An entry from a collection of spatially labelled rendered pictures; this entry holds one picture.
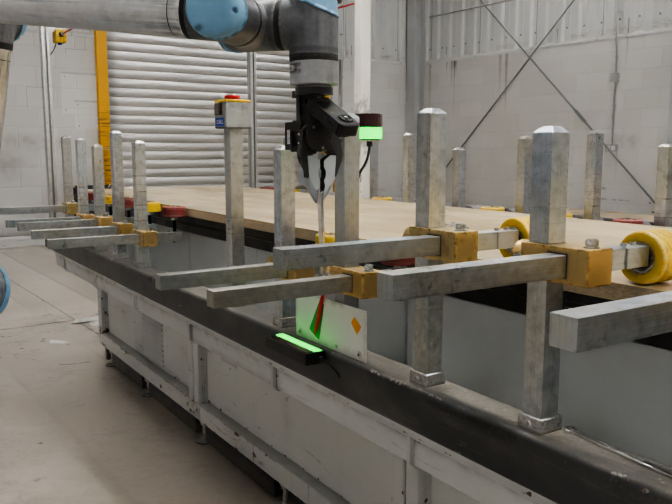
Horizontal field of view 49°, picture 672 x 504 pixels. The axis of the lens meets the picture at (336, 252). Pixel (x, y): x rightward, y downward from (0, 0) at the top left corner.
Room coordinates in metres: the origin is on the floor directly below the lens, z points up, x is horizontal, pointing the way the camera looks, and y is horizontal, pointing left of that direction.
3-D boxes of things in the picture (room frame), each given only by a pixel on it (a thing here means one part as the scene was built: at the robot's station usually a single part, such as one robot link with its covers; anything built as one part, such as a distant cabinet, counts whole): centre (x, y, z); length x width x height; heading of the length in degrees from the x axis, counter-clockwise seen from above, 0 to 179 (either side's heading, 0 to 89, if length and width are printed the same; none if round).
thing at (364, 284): (1.42, -0.04, 0.85); 0.14 x 0.06 x 0.05; 33
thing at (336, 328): (1.45, 0.02, 0.75); 0.26 x 0.01 x 0.10; 33
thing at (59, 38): (3.60, 1.34, 1.20); 0.15 x 0.12 x 1.00; 33
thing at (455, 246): (1.21, -0.17, 0.95); 0.14 x 0.06 x 0.05; 33
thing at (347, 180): (1.44, -0.02, 0.93); 0.04 x 0.04 x 0.48; 33
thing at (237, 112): (1.86, 0.26, 1.18); 0.07 x 0.07 x 0.08; 33
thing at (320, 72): (1.39, 0.04, 1.23); 0.10 x 0.09 x 0.05; 123
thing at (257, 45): (1.40, 0.16, 1.33); 0.12 x 0.12 x 0.09; 77
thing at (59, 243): (2.40, 0.72, 0.80); 0.44 x 0.03 x 0.04; 123
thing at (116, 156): (2.69, 0.80, 0.93); 0.04 x 0.04 x 0.48; 33
